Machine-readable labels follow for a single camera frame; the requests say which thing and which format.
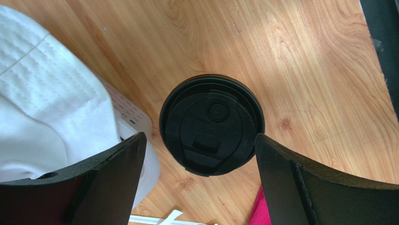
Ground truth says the white plastic basket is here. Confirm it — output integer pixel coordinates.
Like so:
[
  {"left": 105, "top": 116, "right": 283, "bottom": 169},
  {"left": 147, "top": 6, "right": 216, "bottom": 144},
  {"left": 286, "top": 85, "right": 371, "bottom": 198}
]
[{"left": 99, "top": 78, "right": 161, "bottom": 208}]

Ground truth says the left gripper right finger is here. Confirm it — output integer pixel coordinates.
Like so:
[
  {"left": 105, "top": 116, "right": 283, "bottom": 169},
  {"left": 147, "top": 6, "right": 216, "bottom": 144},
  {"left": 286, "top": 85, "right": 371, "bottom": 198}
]
[{"left": 255, "top": 134, "right": 399, "bottom": 225}]

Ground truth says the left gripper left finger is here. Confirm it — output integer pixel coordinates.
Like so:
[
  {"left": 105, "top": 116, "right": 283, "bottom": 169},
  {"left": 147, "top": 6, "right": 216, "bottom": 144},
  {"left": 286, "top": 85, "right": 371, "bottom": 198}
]
[{"left": 0, "top": 133, "right": 143, "bottom": 225}]

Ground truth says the bundle of white straws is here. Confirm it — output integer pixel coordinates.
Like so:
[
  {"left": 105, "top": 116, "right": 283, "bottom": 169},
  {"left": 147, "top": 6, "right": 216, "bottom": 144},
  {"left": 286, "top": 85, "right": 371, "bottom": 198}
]
[{"left": 129, "top": 210, "right": 206, "bottom": 225}]

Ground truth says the black cup lid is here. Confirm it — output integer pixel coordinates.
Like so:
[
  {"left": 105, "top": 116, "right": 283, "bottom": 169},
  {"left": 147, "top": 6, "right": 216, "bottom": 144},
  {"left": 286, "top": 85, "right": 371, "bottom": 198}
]
[{"left": 159, "top": 74, "right": 265, "bottom": 177}]

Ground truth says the white bucket hat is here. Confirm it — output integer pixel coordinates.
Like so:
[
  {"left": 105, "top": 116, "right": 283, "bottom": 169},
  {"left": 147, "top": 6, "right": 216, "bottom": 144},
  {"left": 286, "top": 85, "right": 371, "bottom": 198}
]
[{"left": 0, "top": 5, "right": 120, "bottom": 182}]

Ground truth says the red cloth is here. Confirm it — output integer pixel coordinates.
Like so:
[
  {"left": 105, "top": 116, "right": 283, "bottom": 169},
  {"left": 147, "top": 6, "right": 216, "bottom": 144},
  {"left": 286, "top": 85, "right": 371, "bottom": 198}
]
[{"left": 248, "top": 186, "right": 272, "bottom": 225}]

